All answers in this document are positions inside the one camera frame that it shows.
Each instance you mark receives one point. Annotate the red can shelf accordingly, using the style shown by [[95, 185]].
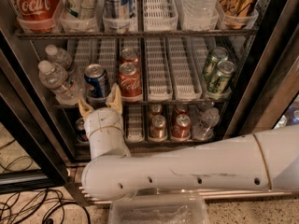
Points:
[[181, 126], [179, 109]]

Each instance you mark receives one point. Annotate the rear red coca-cola can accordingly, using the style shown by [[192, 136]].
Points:
[[129, 55]]

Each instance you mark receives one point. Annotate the red coca-cola can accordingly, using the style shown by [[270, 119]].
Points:
[[129, 55], [129, 80]]

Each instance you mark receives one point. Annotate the cans behind glass door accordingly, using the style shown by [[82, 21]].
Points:
[[291, 117]]

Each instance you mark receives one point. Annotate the blue pepsi can bottom shelf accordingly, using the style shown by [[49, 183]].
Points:
[[80, 130]]

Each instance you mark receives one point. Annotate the rear clear water bottle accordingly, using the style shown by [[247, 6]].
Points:
[[61, 57]]

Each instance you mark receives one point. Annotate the clear water bottle bottom shelf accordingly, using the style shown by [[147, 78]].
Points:
[[203, 129]]

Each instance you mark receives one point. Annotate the front green soda can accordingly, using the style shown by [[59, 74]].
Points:
[[221, 77]]

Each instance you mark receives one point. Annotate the rear brown can bottom shelf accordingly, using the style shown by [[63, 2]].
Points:
[[155, 110]]

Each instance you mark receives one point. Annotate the rear red can bottom shelf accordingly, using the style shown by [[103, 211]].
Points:
[[179, 109]]

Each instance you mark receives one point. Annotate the rear green soda can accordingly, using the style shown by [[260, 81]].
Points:
[[214, 56]]

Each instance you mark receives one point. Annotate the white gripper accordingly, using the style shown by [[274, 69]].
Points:
[[103, 119]]

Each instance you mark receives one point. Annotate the front red coca-cola can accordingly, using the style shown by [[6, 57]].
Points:
[[129, 80]]

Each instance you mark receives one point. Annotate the blue pepsi can shelf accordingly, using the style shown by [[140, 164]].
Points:
[[95, 76], [80, 130]]

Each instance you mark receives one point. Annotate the white green can top shelf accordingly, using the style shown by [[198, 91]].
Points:
[[80, 9]]

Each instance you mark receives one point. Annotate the empty white tray top shelf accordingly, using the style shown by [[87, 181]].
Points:
[[159, 15]]

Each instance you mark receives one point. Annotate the large coca-cola can top shelf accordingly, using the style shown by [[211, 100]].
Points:
[[34, 2]]

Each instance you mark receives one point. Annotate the brown can shelf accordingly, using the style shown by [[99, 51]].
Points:
[[155, 110], [157, 128]]

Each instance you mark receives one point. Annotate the empty white tray bottom shelf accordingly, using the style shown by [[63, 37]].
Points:
[[134, 124]]

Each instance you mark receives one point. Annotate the front red can bottom shelf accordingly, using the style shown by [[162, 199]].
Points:
[[181, 126]]

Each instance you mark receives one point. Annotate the green soda can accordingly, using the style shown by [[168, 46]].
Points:
[[214, 56], [221, 77]]

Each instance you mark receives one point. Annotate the front brown can bottom shelf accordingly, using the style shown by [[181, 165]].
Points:
[[157, 128]]

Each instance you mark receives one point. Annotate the clear plastic bin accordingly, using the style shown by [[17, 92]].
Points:
[[160, 209]]

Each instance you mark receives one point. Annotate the front clear water bottle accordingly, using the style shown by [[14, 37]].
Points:
[[55, 78]]

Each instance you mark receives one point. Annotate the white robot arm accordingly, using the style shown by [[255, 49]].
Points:
[[264, 161]]

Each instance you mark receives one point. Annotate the silver blue can top shelf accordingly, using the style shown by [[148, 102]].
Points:
[[119, 9]]

